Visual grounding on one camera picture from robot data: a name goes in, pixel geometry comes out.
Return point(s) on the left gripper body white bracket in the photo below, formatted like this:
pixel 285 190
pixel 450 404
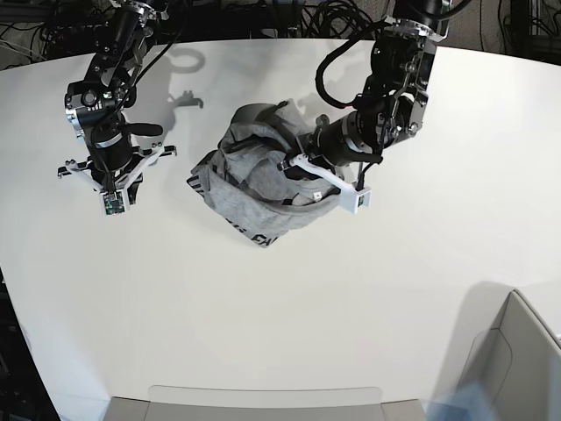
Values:
pixel 323 153

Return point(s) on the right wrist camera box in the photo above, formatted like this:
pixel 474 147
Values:
pixel 115 203

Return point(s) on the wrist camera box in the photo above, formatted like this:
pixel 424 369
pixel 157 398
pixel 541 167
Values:
pixel 115 203
pixel 351 199

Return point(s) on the grey T-shirt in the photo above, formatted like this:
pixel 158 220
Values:
pixel 241 180

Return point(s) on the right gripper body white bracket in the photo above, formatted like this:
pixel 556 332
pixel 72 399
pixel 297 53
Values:
pixel 123 175

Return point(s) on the grey tray bottom edge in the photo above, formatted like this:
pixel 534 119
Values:
pixel 182 403

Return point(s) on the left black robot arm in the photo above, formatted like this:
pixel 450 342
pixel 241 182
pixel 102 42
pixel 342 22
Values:
pixel 391 106

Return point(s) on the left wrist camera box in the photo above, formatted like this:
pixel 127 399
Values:
pixel 351 199

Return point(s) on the grey bin right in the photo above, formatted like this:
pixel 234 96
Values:
pixel 518 364

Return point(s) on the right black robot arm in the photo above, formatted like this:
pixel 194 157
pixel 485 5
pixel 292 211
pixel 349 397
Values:
pixel 119 151

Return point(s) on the blue object bottom right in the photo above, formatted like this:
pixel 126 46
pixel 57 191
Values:
pixel 468 402

